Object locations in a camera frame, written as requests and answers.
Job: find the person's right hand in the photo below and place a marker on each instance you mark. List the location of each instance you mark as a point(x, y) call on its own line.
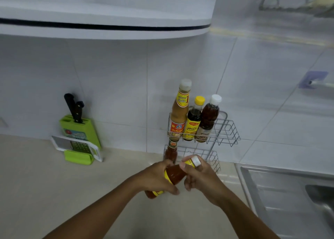
point(203, 180)

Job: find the person's left hand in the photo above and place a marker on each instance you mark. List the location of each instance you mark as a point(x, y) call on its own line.
point(152, 177)

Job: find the person's left thumb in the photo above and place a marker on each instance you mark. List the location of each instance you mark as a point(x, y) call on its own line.
point(172, 189)

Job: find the person's right thumb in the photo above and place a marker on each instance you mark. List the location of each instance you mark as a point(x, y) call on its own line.
point(185, 168)

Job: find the red chili sauce bottle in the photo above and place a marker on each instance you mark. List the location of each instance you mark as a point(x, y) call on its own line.
point(175, 175)

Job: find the person's left forearm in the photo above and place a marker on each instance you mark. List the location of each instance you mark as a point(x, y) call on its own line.
point(104, 210)

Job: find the person's right forearm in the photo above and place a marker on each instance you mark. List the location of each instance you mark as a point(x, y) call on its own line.
point(242, 220)

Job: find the small red sauce bottle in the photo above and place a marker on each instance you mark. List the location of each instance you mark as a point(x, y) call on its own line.
point(171, 151)

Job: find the dark sauce bottle yellow cap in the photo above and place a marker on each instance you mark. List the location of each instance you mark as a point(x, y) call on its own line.
point(192, 121)

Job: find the brown sauce bottle white cap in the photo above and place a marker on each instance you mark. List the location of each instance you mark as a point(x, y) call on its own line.
point(208, 116)

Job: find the tall tan sauce bottle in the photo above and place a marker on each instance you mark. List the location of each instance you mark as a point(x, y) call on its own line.
point(180, 111)

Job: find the green slicer hand guard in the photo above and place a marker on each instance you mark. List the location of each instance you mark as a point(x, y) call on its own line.
point(78, 158)

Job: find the stainless steel sink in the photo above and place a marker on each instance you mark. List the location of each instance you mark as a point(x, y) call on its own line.
point(281, 202)

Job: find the green knife block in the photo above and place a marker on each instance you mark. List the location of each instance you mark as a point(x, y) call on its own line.
point(87, 129)

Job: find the white vegetable slicer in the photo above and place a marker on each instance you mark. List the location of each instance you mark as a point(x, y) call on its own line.
point(60, 142)

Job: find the white range hood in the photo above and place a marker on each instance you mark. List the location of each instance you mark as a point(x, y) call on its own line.
point(104, 9)

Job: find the metal dish rack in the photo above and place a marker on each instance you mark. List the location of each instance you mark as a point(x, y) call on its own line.
point(287, 8)

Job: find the white wall rod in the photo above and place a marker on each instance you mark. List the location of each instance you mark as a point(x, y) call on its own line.
point(322, 84)

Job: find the purple adhesive wall mount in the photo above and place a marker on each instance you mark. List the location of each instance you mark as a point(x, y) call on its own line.
point(317, 75)

